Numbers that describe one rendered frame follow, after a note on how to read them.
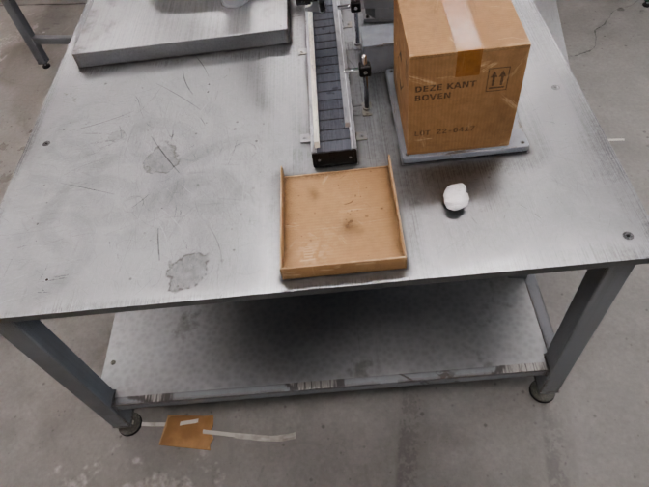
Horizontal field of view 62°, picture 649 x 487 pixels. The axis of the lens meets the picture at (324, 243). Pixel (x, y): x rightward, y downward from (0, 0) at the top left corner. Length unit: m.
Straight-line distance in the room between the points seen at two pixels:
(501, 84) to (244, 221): 0.63
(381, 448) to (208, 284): 0.91
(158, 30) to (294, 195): 0.83
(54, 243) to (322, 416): 1.00
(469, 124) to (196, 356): 1.10
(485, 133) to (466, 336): 0.70
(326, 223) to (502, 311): 0.80
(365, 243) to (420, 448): 0.86
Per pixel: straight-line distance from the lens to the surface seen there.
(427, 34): 1.23
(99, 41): 1.94
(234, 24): 1.83
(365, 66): 1.40
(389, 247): 1.17
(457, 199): 1.22
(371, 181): 1.30
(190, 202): 1.35
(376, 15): 1.83
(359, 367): 1.70
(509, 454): 1.88
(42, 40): 3.67
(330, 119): 1.40
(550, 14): 1.89
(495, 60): 1.21
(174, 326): 1.91
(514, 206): 1.27
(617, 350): 2.12
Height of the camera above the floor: 1.77
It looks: 52 degrees down
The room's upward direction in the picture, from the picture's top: 10 degrees counter-clockwise
